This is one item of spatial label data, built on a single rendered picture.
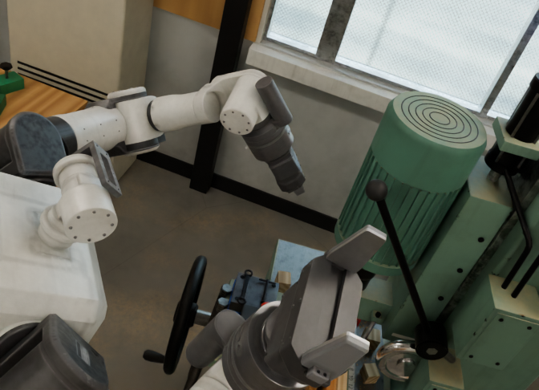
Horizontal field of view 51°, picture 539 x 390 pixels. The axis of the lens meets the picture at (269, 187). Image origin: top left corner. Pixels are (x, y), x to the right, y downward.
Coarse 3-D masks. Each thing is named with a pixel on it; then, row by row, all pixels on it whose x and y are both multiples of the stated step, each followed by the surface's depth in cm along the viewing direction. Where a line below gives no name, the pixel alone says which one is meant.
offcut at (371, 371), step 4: (364, 364) 136; (368, 364) 136; (372, 364) 137; (364, 368) 136; (368, 368) 136; (372, 368) 136; (376, 368) 136; (360, 372) 138; (364, 372) 136; (368, 372) 135; (372, 372) 135; (376, 372) 135; (364, 376) 136; (368, 376) 134; (372, 376) 134; (376, 376) 135; (364, 380) 136; (368, 380) 135; (372, 380) 136; (376, 380) 136
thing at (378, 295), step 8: (376, 280) 125; (384, 280) 126; (368, 288) 122; (376, 288) 123; (384, 288) 124; (368, 296) 121; (376, 296) 121; (384, 296) 122; (392, 296) 122; (360, 304) 121; (368, 304) 121; (376, 304) 121; (384, 304) 120; (392, 304) 121; (360, 312) 123; (368, 312) 123; (384, 312) 122; (368, 320) 124
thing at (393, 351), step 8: (384, 344) 115; (392, 344) 114; (400, 344) 113; (408, 344) 112; (376, 352) 117; (384, 352) 114; (392, 352) 113; (400, 352) 113; (408, 352) 113; (376, 360) 117; (384, 360) 115; (392, 360) 115; (400, 360) 115; (408, 360) 114; (416, 360) 114; (384, 368) 117; (392, 368) 117; (400, 368) 116; (408, 368) 115; (392, 376) 118; (400, 376) 118; (408, 376) 118
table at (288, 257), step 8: (280, 240) 152; (280, 248) 149; (288, 248) 150; (296, 248) 151; (304, 248) 151; (272, 256) 154; (280, 256) 147; (288, 256) 148; (296, 256) 148; (304, 256) 149; (312, 256) 150; (272, 264) 146; (280, 264) 145; (288, 264) 146; (296, 264) 146; (304, 264) 147; (272, 272) 142; (296, 272) 144; (272, 280) 140; (296, 280) 142; (216, 360) 123
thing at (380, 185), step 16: (368, 192) 88; (384, 192) 87; (384, 208) 90; (384, 224) 92; (400, 256) 96; (416, 304) 102; (416, 336) 109; (432, 336) 106; (416, 352) 108; (432, 352) 107; (448, 352) 110
